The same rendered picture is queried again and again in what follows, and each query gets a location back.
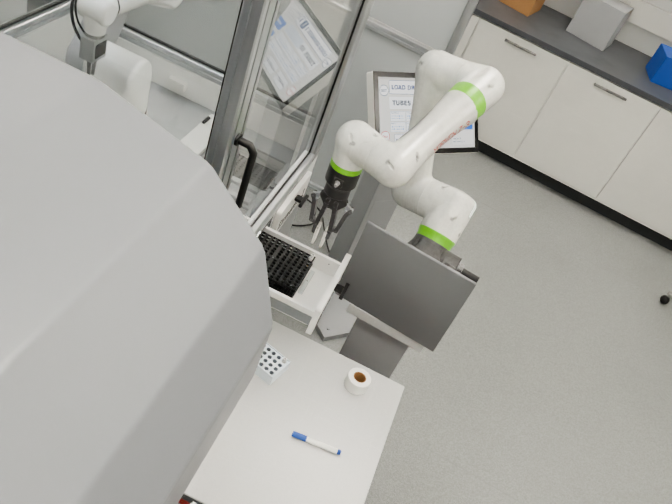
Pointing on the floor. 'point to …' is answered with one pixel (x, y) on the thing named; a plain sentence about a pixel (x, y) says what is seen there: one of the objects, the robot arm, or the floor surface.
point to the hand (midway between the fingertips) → (320, 235)
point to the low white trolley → (264, 481)
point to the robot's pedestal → (375, 343)
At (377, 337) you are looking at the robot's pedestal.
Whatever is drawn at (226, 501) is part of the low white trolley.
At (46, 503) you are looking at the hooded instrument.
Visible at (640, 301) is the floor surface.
